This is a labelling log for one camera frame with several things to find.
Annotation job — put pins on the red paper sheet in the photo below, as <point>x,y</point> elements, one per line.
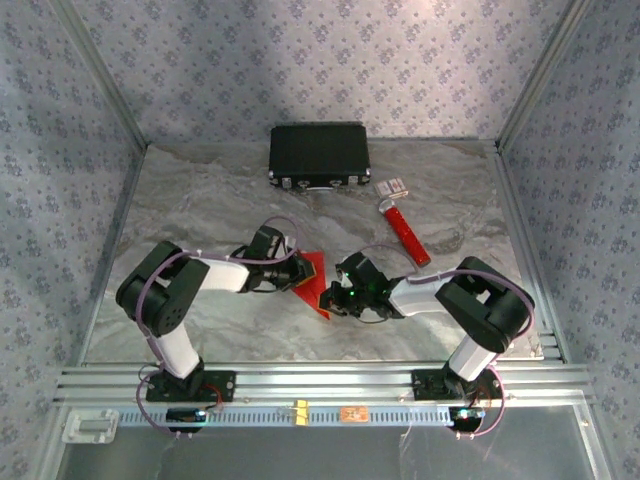
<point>310,295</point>

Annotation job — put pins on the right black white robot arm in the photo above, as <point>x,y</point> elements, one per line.
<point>480,310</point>

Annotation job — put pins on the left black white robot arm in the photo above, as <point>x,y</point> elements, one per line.
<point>160,300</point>

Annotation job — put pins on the red tube with silver cap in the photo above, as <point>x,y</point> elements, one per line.
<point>400,225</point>

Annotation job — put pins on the orange label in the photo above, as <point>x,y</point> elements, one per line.
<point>354,414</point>

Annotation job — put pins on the yellow tape piece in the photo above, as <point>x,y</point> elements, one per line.
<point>301,414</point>

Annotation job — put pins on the small white red card box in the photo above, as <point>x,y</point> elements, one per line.
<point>391,187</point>

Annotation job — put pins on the black hard case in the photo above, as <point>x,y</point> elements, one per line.
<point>320,150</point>

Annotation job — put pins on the glossy grey panel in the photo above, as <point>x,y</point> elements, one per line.
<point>320,455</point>

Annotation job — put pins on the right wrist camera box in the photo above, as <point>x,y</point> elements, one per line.
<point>362,270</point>

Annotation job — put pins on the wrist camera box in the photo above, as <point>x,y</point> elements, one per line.
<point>362,270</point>
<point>267,242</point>

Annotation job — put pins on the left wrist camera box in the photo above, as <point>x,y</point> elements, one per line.
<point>267,242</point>

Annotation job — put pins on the long aluminium mounting rail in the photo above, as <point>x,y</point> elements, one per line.
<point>325,382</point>

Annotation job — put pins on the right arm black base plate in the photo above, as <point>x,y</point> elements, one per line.
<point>422,385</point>

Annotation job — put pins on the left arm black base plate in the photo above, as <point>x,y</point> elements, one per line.
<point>225,387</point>

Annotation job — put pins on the aluminium side rail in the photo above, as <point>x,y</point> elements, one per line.
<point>118,235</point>
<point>520,225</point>

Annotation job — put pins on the grey metal bracket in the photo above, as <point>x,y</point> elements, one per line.
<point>91,426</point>

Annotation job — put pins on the aluminium frame post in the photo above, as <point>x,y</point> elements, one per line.
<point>540,75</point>
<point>105,75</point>

